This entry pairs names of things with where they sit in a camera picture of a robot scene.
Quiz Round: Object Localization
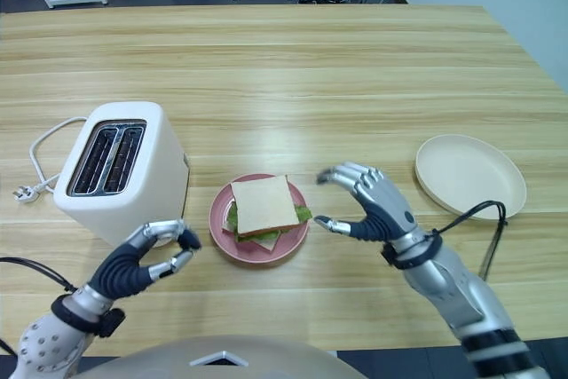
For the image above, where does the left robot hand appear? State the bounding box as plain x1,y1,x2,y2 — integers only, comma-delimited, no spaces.
72,217,202,313

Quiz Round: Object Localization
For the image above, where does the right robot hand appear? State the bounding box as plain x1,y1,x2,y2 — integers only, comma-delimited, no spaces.
312,162,420,252

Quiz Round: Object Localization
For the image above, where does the green lettuce leaf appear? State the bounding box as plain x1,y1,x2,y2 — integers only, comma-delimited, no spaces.
226,201,313,243

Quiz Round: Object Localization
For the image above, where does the cream toaster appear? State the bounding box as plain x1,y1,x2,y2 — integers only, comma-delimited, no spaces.
52,101,192,247

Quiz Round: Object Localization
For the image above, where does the cream plate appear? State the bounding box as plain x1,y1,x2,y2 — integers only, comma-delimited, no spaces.
414,133,528,221

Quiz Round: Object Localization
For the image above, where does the pink plate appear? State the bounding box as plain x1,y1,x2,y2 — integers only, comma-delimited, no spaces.
209,173,311,264

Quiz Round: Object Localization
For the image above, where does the bread slice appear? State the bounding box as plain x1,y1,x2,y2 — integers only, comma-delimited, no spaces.
221,214,282,255
230,175,301,237

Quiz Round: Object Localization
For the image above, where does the robot body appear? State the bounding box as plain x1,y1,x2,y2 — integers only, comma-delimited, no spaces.
66,336,369,379

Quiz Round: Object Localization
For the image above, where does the black cable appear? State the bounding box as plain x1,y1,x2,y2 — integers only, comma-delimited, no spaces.
0,257,77,356
429,201,509,281

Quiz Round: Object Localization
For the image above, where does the white cord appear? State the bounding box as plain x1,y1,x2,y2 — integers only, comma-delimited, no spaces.
12,115,89,204

